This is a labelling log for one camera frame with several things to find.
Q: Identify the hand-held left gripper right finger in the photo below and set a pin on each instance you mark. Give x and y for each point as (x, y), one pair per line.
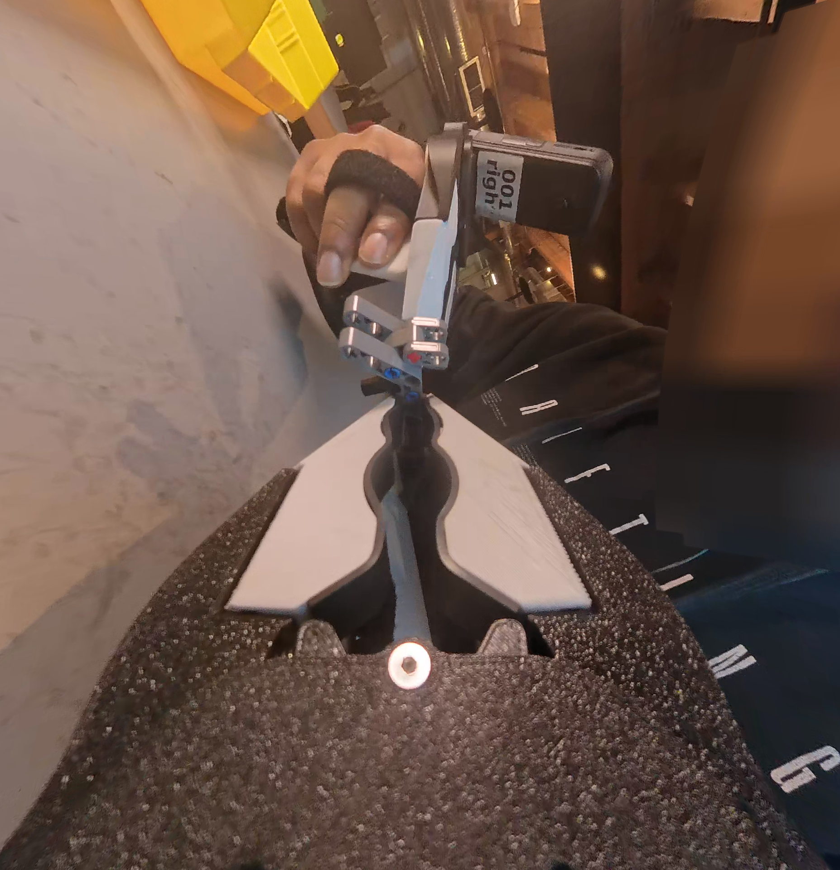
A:
(508, 537)

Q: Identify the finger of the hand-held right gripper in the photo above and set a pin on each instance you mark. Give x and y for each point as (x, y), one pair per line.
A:
(430, 272)

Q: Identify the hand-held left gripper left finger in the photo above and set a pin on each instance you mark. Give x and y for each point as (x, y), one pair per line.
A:
(311, 537)

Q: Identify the dark grey brick beam assembly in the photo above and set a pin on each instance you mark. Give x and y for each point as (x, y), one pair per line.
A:
(403, 387)

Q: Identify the person's right hand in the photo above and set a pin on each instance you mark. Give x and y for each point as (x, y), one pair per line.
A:
(311, 177)

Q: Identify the person's black hoodie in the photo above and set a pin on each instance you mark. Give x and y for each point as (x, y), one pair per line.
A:
(630, 510)

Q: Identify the white framed ceiling vent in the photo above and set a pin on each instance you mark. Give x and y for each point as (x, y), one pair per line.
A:
(471, 80)

